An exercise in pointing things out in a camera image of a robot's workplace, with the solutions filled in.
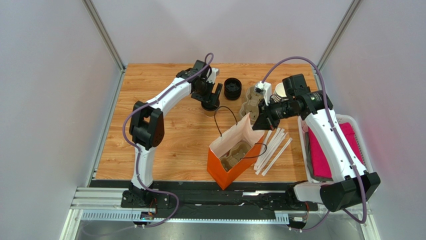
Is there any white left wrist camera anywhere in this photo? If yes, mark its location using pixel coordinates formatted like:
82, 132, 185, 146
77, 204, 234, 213
207, 67, 220, 84

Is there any pink folded cloth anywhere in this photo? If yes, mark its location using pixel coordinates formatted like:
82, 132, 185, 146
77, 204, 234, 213
305, 122, 364, 182

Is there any stack of paper cups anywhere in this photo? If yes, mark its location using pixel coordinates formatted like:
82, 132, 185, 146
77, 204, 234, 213
271, 82, 289, 103

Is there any orange paper bag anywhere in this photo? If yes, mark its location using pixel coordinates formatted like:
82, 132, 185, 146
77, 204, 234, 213
206, 114, 265, 190

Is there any white plastic basket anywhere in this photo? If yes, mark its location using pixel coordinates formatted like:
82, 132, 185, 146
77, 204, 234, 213
294, 114, 374, 203

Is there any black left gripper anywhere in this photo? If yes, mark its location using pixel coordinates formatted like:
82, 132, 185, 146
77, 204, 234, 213
192, 79, 223, 107

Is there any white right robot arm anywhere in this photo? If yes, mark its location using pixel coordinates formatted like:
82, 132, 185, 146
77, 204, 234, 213
252, 74, 381, 213

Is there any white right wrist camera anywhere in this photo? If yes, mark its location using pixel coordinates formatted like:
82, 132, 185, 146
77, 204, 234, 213
254, 81, 272, 106

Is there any black cup lid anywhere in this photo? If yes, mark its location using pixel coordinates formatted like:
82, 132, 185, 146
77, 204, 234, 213
201, 102, 219, 112

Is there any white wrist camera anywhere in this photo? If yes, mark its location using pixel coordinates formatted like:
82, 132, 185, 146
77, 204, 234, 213
207, 67, 220, 84
254, 81, 272, 106

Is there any white wrapped straw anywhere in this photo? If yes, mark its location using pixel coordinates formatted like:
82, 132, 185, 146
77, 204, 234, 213
254, 128, 286, 171
254, 132, 288, 175
261, 137, 293, 176
258, 128, 285, 157

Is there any stack of black lids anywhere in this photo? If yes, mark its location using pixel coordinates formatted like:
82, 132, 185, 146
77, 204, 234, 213
223, 77, 242, 101

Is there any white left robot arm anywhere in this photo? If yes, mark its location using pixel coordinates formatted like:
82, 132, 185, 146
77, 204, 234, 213
121, 60, 223, 208

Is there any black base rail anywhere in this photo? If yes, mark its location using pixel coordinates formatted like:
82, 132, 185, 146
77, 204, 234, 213
89, 180, 319, 220

